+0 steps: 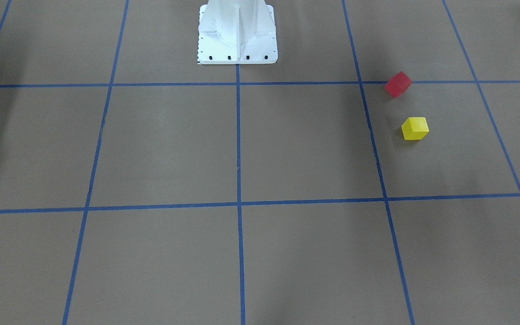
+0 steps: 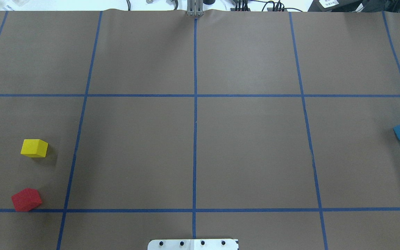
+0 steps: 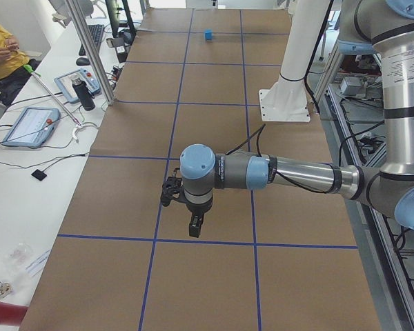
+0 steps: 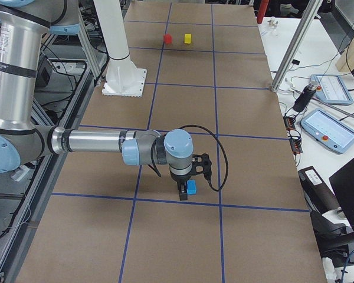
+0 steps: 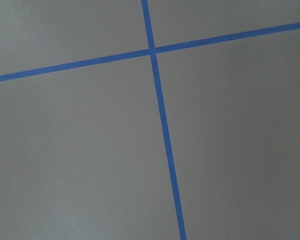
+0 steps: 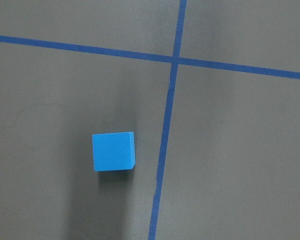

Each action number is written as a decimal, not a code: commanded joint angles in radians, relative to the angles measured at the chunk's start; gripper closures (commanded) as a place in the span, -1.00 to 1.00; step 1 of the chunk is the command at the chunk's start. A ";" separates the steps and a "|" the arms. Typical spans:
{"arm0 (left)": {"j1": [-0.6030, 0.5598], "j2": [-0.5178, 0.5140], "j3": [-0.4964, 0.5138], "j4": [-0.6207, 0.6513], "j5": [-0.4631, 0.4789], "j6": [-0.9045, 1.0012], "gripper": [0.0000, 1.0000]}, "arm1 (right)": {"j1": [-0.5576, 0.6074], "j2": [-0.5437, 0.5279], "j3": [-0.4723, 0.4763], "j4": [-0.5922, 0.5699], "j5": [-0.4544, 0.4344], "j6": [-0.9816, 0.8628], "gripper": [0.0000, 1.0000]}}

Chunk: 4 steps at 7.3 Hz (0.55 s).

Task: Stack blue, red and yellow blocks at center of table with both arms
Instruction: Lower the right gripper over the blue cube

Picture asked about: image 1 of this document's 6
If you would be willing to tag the red wooden block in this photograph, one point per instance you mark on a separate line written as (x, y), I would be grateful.
(398, 84)

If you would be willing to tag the yellow wooden block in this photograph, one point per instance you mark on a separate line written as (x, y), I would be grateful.
(415, 128)

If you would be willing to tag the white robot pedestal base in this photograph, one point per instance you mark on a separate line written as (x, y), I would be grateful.
(237, 32)

